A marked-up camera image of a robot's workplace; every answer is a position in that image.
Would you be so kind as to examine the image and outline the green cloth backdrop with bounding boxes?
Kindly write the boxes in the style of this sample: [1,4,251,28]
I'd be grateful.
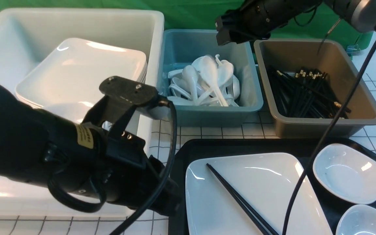
[0,0,374,51]

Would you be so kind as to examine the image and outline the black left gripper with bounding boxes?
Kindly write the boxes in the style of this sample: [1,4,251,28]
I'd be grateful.
[46,123,181,216]

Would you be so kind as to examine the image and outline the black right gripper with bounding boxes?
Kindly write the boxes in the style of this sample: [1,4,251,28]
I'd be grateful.
[215,0,321,46]

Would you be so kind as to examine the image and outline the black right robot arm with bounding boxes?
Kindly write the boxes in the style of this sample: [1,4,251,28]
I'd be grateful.
[215,0,376,45]

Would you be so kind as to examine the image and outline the stack of white square plates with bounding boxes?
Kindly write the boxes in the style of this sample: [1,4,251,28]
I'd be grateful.
[15,38,148,123]

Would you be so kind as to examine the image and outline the blue binder clip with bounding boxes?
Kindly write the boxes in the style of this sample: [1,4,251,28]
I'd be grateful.
[346,45,361,57]

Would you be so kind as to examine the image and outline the small white dish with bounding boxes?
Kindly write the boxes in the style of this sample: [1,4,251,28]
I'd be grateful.
[336,204,376,235]
[312,143,376,204]

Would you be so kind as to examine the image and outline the brown plastic bin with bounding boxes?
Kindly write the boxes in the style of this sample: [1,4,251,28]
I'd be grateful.
[254,39,376,138]

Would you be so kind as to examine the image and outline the teal plastic bin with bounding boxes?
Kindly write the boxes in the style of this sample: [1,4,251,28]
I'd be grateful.
[157,29,264,127]

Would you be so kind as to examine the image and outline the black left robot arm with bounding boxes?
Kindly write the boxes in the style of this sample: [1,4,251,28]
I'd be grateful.
[0,76,181,217]

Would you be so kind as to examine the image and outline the pile of black chopsticks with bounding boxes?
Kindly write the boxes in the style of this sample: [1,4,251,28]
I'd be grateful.
[266,66,342,119]

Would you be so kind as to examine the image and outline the black chopstick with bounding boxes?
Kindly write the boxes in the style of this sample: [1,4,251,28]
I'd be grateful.
[206,163,278,235]
[206,164,272,235]

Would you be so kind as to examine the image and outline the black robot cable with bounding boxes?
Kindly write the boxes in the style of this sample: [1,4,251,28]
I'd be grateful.
[282,7,376,235]

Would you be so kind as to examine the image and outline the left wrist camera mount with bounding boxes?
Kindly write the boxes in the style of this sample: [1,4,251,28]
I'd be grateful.
[82,76,170,132]

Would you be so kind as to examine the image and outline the large white square plate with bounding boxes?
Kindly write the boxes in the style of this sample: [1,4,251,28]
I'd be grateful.
[185,152,333,235]

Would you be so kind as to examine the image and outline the large white plastic tub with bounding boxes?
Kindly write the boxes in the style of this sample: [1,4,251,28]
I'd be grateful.
[0,8,165,220]

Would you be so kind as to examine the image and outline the pile of white spoons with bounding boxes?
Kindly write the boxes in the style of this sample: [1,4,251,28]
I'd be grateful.
[167,55,240,107]

